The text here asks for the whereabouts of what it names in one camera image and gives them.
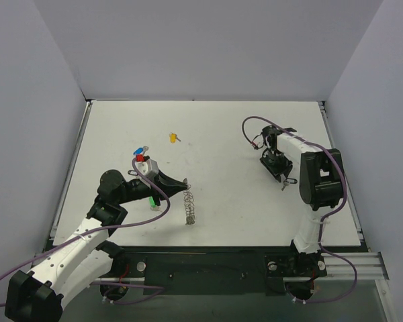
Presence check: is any metal key organizer disc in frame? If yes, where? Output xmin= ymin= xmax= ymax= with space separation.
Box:
xmin=183 ymin=178 xmax=195 ymax=225

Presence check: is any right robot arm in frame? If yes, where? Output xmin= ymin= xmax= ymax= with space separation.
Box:
xmin=260 ymin=125 xmax=345 ymax=274

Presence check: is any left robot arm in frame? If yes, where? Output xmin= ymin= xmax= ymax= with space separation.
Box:
xmin=5 ymin=170 xmax=188 ymax=321

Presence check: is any green tag key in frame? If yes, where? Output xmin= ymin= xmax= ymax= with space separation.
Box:
xmin=149 ymin=197 xmax=161 ymax=211

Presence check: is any blue tag key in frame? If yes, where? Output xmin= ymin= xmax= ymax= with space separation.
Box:
xmin=133 ymin=146 xmax=149 ymax=156

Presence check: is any yellow tag key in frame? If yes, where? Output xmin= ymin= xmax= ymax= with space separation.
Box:
xmin=169 ymin=132 xmax=181 ymax=144

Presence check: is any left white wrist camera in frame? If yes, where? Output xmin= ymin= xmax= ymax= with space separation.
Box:
xmin=135 ymin=154 xmax=159 ymax=180

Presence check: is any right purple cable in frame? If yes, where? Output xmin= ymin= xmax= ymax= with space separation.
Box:
xmin=241 ymin=115 xmax=359 ymax=305

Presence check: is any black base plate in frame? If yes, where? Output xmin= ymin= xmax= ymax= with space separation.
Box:
xmin=106 ymin=246 xmax=326 ymax=296

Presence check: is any aluminium frame rail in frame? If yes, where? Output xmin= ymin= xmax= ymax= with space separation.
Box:
xmin=324 ymin=252 xmax=389 ymax=280

